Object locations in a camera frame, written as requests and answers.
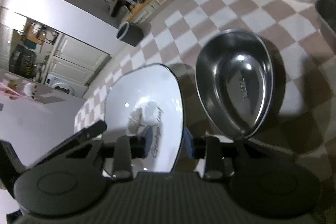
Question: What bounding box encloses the white square plate black rim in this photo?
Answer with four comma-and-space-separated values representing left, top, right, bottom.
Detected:
102, 64, 184, 173

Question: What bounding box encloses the rounded steel bowl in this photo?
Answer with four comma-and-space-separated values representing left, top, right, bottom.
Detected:
195, 28, 274, 141

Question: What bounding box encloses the large square steel tray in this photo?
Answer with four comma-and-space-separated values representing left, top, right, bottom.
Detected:
315, 0, 336, 53

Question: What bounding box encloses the white washing machine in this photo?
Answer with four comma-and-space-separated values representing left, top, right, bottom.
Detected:
45, 73, 88, 98

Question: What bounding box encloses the checkered tablecloth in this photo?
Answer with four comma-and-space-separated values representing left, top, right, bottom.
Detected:
74, 0, 335, 185

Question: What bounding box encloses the dark round waste bin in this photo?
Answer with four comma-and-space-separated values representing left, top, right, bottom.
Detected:
116, 22, 143, 47

